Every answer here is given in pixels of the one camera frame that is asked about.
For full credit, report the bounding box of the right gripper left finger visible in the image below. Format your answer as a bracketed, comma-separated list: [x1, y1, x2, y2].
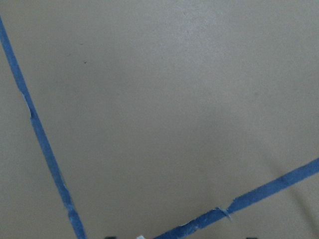
[104, 236, 117, 239]

